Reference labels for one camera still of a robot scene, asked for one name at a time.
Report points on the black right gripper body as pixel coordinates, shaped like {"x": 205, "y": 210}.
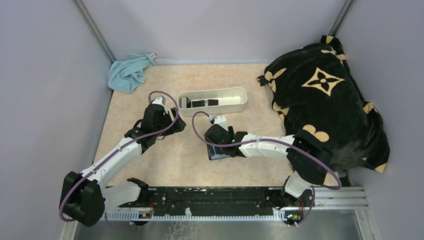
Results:
{"x": 216, "y": 136}

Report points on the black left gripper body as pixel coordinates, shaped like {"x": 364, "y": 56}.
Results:
{"x": 154, "y": 116}

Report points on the blue leather card holder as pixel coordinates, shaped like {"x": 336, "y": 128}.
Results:
{"x": 215, "y": 153}

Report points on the black VIP credit card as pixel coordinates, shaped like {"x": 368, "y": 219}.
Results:
{"x": 205, "y": 103}

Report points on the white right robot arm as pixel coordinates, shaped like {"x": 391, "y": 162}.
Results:
{"x": 306, "y": 151}

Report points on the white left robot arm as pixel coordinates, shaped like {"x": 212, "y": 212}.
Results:
{"x": 87, "y": 197}

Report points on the white oval plastic bin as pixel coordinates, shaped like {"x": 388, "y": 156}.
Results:
{"x": 231, "y": 100}

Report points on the light blue cloth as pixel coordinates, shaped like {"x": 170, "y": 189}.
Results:
{"x": 125, "y": 76}

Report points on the black gold patterned blanket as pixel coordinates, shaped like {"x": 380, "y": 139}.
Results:
{"x": 314, "y": 90}

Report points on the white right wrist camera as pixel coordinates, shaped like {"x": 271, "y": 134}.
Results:
{"x": 221, "y": 121}

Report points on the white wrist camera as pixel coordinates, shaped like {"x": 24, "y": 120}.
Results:
{"x": 221, "y": 121}
{"x": 160, "y": 100}

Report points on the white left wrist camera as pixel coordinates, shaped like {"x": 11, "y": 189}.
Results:
{"x": 160, "y": 100}

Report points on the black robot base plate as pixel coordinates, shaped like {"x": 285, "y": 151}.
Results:
{"x": 233, "y": 202}

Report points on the aluminium frame rail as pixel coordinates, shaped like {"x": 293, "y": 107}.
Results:
{"x": 346, "y": 198}

